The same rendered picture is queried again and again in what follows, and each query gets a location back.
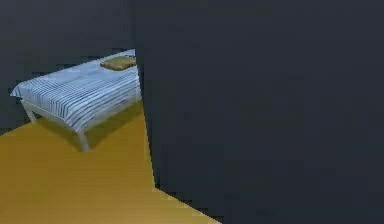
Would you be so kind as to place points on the blue striped bed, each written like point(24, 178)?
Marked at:
point(80, 90)

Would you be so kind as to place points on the olive green pillow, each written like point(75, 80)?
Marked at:
point(118, 63)

